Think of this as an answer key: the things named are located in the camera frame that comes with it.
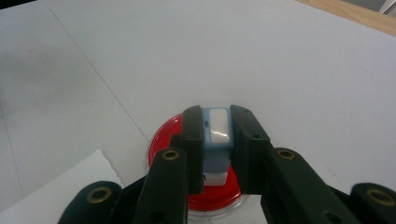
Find large white table mat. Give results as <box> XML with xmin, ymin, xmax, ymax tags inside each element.
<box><xmin>0</xmin><ymin>0</ymin><xmax>396</xmax><ymax>224</ymax></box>

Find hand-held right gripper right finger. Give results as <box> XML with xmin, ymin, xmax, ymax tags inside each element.
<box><xmin>229</xmin><ymin>104</ymin><xmax>362</xmax><ymax>224</ymax></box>

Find small white paper sheet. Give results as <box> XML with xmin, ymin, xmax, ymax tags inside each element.
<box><xmin>0</xmin><ymin>148</ymin><xmax>126</xmax><ymax>224</ymax></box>

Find small blue stamp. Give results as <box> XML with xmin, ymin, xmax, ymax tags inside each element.
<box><xmin>201</xmin><ymin>106</ymin><xmax>233</xmax><ymax>188</ymax></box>

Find round red ink pad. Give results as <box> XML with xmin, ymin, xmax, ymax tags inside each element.
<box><xmin>147</xmin><ymin>111</ymin><xmax>250</xmax><ymax>219</ymax></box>

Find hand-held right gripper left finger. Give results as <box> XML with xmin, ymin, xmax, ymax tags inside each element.
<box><xmin>133</xmin><ymin>105</ymin><xmax>205</xmax><ymax>224</ymax></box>

